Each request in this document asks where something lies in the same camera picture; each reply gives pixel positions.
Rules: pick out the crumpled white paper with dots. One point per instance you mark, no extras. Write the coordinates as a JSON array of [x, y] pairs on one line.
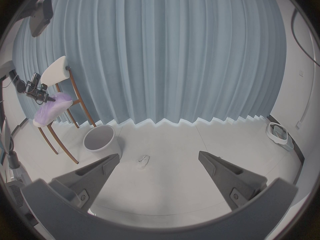
[[142, 162]]

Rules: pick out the white plastic basket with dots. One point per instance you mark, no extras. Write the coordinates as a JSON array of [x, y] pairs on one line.
[[280, 137]]

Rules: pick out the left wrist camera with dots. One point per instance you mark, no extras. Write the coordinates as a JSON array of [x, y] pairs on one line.
[[35, 78]]

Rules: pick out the white trash bin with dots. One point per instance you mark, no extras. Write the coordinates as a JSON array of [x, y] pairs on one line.
[[110, 146]]

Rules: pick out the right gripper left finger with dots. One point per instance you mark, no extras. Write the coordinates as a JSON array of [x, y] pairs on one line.
[[85, 181]]

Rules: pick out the purple plastic bag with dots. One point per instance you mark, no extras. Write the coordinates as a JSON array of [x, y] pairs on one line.
[[53, 107]]

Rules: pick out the white wall socket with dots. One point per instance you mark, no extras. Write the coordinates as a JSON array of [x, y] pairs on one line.
[[298, 125]]

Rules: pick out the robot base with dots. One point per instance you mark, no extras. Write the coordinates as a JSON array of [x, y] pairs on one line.
[[15, 194]]

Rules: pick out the white cushioned wooden chair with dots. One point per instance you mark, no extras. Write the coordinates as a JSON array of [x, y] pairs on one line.
[[55, 71]]

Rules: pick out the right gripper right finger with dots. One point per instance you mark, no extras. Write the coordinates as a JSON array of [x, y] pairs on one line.
[[232, 181]]

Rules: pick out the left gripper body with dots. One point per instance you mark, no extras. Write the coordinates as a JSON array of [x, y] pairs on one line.
[[37, 94]]

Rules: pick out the pale blue curtain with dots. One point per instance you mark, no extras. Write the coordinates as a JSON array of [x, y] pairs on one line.
[[175, 59]]

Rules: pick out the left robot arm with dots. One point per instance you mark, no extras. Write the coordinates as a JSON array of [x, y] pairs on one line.
[[18, 84]]

